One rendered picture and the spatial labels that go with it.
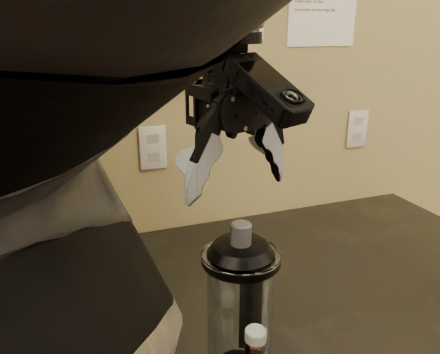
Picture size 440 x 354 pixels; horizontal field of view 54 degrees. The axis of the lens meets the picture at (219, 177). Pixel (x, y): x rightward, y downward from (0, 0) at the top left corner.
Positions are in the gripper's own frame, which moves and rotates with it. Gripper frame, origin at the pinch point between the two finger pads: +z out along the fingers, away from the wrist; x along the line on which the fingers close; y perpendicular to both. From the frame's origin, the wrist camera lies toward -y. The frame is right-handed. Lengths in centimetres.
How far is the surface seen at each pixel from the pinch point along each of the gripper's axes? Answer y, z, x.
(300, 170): 45, 21, -59
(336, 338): -2.5, 30.8, -20.1
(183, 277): 29.7, 31.0, -8.5
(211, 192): 52, 24, -32
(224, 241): 1.4, 6.7, 1.3
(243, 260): -3.6, 7.0, 2.1
